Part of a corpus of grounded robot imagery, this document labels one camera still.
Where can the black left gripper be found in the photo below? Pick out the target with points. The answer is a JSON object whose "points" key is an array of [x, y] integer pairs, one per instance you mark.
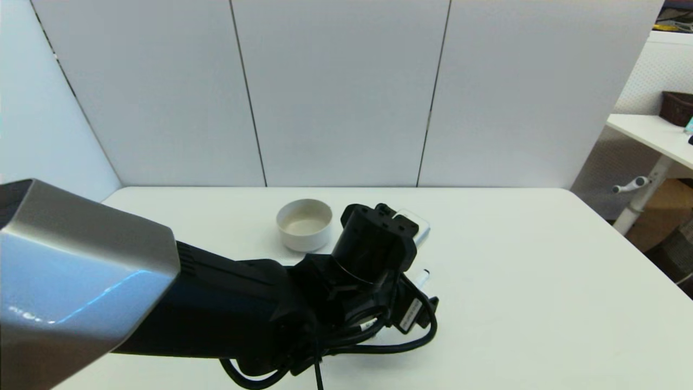
{"points": [[371, 241]]}

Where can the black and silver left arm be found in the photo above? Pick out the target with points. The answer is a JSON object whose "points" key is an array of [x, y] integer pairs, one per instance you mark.
{"points": [[108, 281]]}

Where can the white round bowl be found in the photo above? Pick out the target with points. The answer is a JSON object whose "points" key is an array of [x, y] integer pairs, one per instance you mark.
{"points": [[303, 235]]}

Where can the white side table leg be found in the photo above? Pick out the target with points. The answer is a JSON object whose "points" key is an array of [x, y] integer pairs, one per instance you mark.
{"points": [[645, 196]]}

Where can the brown cardboard box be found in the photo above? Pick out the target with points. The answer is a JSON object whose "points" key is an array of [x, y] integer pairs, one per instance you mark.
{"points": [[659, 215]]}

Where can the white side table top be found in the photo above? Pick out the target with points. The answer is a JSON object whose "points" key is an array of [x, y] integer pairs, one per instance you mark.
{"points": [[652, 134]]}

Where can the dark brown woven basket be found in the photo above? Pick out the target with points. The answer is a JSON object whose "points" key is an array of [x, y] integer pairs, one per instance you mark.
{"points": [[677, 108]]}

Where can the cyan small object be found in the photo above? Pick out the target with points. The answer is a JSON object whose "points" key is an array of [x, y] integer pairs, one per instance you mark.
{"points": [[690, 124]]}

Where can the white pegboard panel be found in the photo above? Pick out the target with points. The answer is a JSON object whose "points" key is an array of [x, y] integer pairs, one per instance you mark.
{"points": [[665, 69]]}

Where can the yellow and black clutter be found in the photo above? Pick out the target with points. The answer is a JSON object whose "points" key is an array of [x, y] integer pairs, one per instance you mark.
{"points": [[675, 17]]}

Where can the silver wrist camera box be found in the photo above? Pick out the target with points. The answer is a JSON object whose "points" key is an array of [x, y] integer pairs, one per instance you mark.
{"points": [[423, 229]]}

